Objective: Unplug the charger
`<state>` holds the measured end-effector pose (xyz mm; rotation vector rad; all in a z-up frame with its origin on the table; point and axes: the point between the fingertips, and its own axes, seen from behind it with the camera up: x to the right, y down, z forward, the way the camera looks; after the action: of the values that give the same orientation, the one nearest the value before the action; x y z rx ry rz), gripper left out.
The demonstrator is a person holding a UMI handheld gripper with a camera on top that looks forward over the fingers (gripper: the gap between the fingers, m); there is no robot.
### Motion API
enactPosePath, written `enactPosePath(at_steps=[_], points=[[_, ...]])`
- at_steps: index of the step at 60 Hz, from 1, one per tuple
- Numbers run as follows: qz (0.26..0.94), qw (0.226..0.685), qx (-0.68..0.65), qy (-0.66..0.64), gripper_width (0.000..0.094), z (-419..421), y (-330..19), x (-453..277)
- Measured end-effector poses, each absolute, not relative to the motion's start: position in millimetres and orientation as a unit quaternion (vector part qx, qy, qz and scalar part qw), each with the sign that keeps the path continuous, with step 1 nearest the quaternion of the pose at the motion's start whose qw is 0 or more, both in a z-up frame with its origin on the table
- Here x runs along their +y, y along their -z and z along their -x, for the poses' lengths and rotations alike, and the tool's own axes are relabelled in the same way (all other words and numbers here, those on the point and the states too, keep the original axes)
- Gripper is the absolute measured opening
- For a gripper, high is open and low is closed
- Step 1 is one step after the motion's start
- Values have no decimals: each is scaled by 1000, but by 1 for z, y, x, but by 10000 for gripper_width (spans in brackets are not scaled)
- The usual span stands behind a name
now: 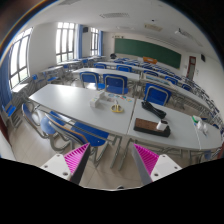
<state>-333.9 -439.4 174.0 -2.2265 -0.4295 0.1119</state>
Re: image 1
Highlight blue chair second row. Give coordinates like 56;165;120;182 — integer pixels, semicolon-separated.
144;83;171;106
80;71;99;86
103;74;128;95

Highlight yellow tape roll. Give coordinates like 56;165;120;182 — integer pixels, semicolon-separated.
111;104;124;113

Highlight white object at table edge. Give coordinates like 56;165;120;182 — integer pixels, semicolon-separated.
197;121;208;133

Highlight black cable bundle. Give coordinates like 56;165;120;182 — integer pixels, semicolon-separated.
140;100;167;120

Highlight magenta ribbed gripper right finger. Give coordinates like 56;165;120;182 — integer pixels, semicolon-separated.
132;143;183;186

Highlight grey desk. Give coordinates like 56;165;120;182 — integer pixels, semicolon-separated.
127;99;222;151
29;84;134;135

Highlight blue curtain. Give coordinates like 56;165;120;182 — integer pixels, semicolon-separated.
77;24;83;58

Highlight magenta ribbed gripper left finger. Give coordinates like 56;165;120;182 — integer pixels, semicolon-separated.
40;142;91;185

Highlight grey desk left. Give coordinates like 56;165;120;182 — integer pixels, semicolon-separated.
29;84;134;135

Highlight blue chair front centre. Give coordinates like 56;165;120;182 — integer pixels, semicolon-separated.
46;112;109;155

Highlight orange object on podium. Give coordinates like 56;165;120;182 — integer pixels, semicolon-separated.
143;57;157;64

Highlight black power strip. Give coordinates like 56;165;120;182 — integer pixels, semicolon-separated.
134;118;171;137

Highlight blue chair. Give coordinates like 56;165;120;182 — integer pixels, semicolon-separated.
21;103;48;139
46;112;109;155

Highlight window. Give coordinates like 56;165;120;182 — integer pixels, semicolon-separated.
9;28;32;89
56;22;75;63

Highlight grey desk right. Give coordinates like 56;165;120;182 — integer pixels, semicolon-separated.
127;99;222;151

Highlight white charger plug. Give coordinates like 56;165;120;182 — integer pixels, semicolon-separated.
156;120;168;131

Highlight blue chair second row left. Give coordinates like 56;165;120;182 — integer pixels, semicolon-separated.
80;71;99;86

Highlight blue chair second row centre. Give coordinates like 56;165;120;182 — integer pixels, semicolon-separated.
103;74;128;95

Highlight left window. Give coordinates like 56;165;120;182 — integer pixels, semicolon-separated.
9;28;32;89

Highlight colourful small items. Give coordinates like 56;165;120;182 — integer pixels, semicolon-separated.
108;94;133;102

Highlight centre window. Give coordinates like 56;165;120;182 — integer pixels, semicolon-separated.
56;22;75;63

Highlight green chalkboard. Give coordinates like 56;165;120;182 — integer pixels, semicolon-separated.
115;38;181;69

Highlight blue chair front left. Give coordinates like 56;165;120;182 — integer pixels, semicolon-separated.
21;103;48;139

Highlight blue chair second row right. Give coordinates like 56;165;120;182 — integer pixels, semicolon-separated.
144;83;171;106

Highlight red door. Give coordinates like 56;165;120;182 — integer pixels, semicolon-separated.
186;56;196;80

